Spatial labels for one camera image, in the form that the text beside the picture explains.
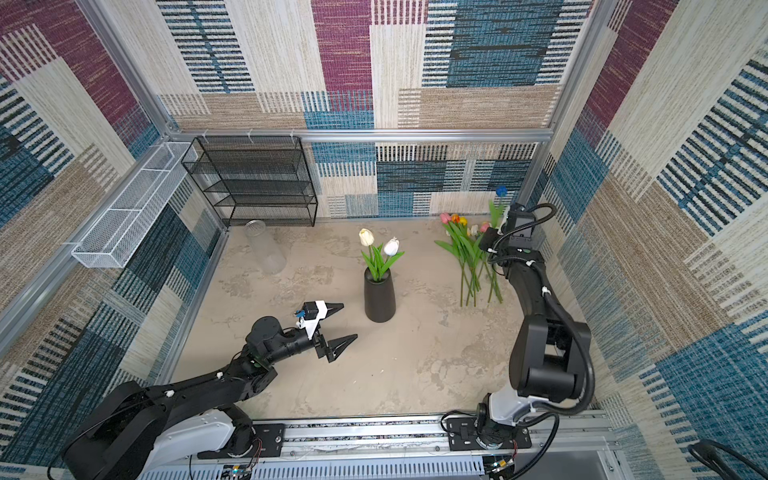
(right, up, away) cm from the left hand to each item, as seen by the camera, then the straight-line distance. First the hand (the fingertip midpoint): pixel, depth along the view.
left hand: (348, 317), depth 75 cm
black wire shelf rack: (-38, +41, +34) cm, 66 cm away
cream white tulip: (+6, +14, +5) cm, 16 cm away
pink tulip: (+35, +18, +34) cm, 52 cm away
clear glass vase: (-30, +16, +23) cm, 41 cm away
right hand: (+39, +20, +15) cm, 47 cm away
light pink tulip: (+46, +25, +40) cm, 66 cm away
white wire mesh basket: (-54, +20, -3) cm, 58 cm away
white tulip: (+11, +17, +1) cm, 20 cm away
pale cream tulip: (+41, +24, +38) cm, 61 cm away
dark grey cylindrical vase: (+7, +4, +9) cm, 12 cm away
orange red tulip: (+38, +16, +30) cm, 52 cm away
